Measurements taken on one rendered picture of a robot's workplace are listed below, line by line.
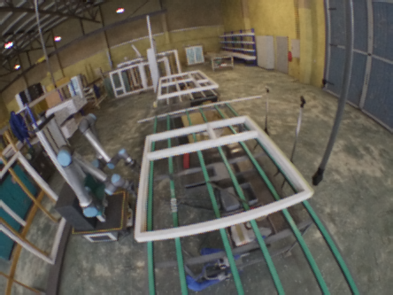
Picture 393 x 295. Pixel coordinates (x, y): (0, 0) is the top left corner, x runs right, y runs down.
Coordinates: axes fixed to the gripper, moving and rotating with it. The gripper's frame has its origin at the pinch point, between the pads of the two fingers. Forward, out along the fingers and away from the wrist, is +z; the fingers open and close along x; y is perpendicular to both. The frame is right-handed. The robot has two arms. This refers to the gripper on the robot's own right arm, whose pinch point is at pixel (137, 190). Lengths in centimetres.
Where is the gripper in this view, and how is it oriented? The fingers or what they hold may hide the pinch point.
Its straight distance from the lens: 187.8
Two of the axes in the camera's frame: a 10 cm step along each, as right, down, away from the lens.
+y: -8.0, 6.0, 0.6
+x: 3.9, 5.9, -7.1
